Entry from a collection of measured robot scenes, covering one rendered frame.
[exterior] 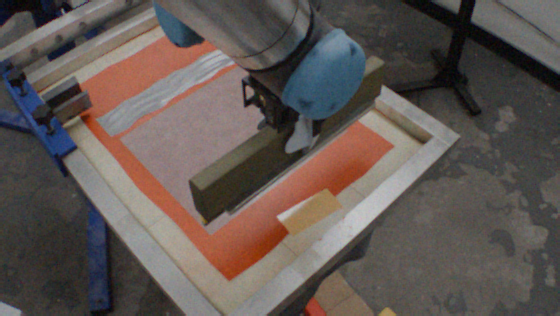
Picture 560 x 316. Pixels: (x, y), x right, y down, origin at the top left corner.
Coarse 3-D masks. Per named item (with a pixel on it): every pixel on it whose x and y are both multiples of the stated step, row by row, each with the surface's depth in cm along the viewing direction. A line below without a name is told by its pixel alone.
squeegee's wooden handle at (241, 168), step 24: (360, 96) 80; (336, 120) 79; (240, 144) 68; (264, 144) 68; (216, 168) 65; (240, 168) 66; (264, 168) 71; (192, 192) 66; (216, 192) 66; (240, 192) 70; (216, 216) 69
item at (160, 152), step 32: (128, 64) 109; (96, 96) 103; (128, 96) 102; (96, 128) 97; (128, 128) 96; (160, 128) 96; (192, 128) 96; (224, 128) 96; (128, 160) 91; (160, 160) 91; (192, 160) 91; (160, 192) 86; (288, 192) 86; (192, 224) 82; (224, 224) 82; (256, 224) 82; (224, 256) 78; (256, 256) 78
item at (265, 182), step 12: (360, 108) 82; (372, 108) 83; (348, 120) 80; (336, 132) 78; (324, 144) 77; (300, 156) 75; (276, 168) 74; (288, 168) 74; (264, 180) 72; (276, 180) 73; (252, 192) 71; (228, 204) 69; (240, 204) 69
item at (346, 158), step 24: (144, 48) 113; (168, 48) 113; (192, 48) 113; (216, 48) 113; (168, 72) 107; (240, 72) 107; (192, 96) 102; (216, 96) 102; (240, 96) 102; (216, 120) 98; (240, 120) 98; (336, 144) 94; (360, 144) 94; (384, 144) 94; (312, 168) 90; (336, 168) 90; (360, 168) 90; (312, 192) 86; (336, 192) 86
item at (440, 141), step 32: (128, 32) 113; (64, 64) 105; (384, 96) 97; (416, 128) 93; (448, 128) 92; (64, 160) 87; (416, 160) 87; (96, 192) 82; (384, 192) 82; (128, 224) 78; (352, 224) 78; (160, 256) 74; (320, 256) 75; (160, 288) 74; (192, 288) 71; (288, 288) 71
